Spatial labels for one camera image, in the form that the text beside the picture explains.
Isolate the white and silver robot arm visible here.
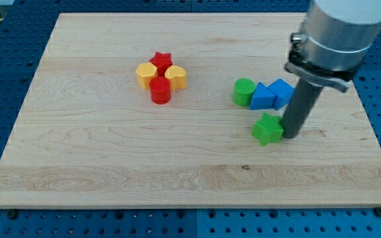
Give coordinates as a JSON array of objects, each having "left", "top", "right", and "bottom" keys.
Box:
[{"left": 285, "top": 0, "right": 381, "bottom": 93}]

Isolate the light wooden board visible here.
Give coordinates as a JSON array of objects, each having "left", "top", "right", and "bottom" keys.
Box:
[{"left": 0, "top": 13, "right": 381, "bottom": 209}]

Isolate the red cylinder block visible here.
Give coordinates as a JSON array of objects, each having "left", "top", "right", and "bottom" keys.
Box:
[{"left": 149, "top": 77, "right": 171, "bottom": 104}]

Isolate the yellow heart block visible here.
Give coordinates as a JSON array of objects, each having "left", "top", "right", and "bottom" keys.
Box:
[{"left": 165, "top": 65, "right": 187, "bottom": 91}]

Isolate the green cylinder block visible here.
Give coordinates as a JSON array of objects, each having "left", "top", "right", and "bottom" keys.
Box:
[{"left": 232, "top": 78, "right": 256, "bottom": 106}]

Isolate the red star block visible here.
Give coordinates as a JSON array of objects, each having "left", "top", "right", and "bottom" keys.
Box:
[{"left": 149, "top": 52, "right": 173, "bottom": 76}]

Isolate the yellow hexagon block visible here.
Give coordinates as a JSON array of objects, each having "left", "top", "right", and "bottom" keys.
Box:
[{"left": 136, "top": 62, "right": 158, "bottom": 89}]

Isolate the blue triangle block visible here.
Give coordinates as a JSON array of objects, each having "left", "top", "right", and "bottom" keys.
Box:
[{"left": 249, "top": 83, "right": 276, "bottom": 110}]

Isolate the green star block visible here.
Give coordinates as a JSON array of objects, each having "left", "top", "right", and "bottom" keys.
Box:
[{"left": 251, "top": 112, "right": 284, "bottom": 146}]

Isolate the blue cube block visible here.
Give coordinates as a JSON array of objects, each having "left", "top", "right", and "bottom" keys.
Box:
[{"left": 268, "top": 79, "right": 294, "bottom": 110}]

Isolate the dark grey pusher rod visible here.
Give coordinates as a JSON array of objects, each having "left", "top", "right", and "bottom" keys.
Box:
[{"left": 280, "top": 79, "right": 323, "bottom": 139}]

